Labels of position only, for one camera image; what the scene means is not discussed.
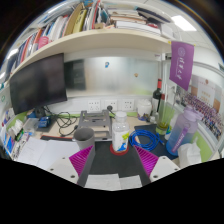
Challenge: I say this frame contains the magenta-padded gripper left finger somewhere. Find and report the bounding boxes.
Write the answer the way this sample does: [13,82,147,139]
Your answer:
[46,144,97,188]

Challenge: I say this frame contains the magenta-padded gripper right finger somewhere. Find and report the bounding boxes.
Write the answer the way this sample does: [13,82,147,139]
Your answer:
[133,144,183,187]

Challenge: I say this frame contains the clear plastic water bottle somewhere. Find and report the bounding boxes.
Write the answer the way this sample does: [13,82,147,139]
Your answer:
[111,111,130,153]

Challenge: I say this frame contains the large purple-blue water bottle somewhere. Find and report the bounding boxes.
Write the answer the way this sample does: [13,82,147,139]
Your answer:
[165,105,203,157]

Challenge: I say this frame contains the navy mouse pad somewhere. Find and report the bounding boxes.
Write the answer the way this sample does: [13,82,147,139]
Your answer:
[134,123,181,159]

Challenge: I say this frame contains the grey ribbed cup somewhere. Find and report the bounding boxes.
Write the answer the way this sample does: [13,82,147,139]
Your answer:
[73,127,96,151]

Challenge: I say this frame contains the black desk mat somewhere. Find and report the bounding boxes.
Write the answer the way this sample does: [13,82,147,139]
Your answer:
[89,139,151,186]

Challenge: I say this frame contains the flat round red coaster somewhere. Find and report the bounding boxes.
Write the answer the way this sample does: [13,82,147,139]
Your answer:
[109,143,130,157]

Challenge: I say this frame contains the white paper sheet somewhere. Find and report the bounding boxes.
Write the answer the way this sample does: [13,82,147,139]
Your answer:
[84,173,144,191]

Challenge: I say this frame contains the open white paper notebook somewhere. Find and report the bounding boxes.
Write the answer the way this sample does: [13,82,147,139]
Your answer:
[16,136,81,171]

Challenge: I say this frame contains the tall green glass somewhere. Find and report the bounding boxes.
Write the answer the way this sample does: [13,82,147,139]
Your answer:
[155,99,176,135]

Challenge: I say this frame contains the white lidded jar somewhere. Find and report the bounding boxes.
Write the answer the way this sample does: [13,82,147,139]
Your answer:
[136,98,153,122]

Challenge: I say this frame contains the small blue device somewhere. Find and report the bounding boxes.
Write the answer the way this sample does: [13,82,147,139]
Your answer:
[37,115,52,129]

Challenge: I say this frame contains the dark wine bottle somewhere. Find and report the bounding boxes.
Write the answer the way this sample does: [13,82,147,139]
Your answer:
[151,78,163,114]

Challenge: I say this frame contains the black computer monitor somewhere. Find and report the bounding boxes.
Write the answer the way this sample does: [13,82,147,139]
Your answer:
[8,52,69,116]

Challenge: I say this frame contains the purple hanging banner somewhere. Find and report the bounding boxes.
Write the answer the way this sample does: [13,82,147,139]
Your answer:
[168,40,195,92]

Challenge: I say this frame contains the rectangular ceiling light panel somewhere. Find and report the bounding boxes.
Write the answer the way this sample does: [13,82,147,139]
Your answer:
[170,14,198,32]

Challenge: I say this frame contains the coiled blue cable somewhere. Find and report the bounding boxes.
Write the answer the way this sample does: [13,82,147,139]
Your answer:
[128,129,164,152]

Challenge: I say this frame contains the tangled black cables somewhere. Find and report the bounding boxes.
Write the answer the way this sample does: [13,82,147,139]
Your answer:
[43,105,81,138]

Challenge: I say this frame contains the white wall power outlet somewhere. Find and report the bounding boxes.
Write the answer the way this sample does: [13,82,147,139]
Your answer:
[121,98,135,112]
[87,99,102,112]
[104,99,118,112]

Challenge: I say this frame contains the group photo wall poster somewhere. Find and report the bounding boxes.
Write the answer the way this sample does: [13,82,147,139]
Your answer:
[183,74,223,139]

